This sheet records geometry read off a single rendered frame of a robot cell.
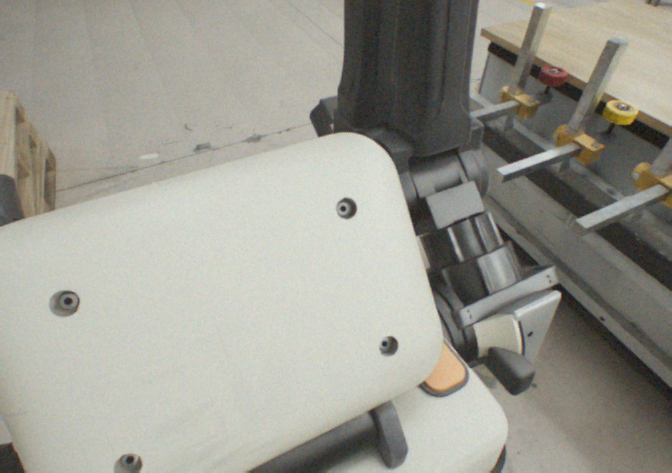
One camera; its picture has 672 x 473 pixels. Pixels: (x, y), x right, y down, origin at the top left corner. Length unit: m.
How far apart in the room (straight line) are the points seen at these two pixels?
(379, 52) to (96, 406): 0.37
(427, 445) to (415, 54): 0.28
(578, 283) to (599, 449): 0.59
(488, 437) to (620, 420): 1.59
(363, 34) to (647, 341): 1.64
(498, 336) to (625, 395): 1.58
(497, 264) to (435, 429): 0.16
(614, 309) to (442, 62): 1.64
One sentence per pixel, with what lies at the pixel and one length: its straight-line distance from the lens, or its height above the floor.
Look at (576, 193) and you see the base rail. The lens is 1.42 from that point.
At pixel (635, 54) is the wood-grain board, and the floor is 0.90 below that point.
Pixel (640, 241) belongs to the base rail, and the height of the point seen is 0.69.
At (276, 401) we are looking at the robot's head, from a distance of 0.21.
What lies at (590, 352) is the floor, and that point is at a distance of 1.97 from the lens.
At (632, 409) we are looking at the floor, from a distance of 1.92.
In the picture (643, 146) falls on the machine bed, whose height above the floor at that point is 0.78.
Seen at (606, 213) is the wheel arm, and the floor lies 0.85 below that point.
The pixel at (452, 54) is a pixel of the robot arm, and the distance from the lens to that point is 0.36.
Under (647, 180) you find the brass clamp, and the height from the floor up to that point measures 0.84.
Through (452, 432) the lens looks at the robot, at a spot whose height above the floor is 1.24.
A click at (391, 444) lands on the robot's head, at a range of 0.26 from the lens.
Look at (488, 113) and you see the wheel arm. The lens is 1.42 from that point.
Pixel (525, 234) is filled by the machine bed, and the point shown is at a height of 0.17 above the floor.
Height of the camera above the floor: 1.51
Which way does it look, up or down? 46 degrees down
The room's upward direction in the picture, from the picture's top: straight up
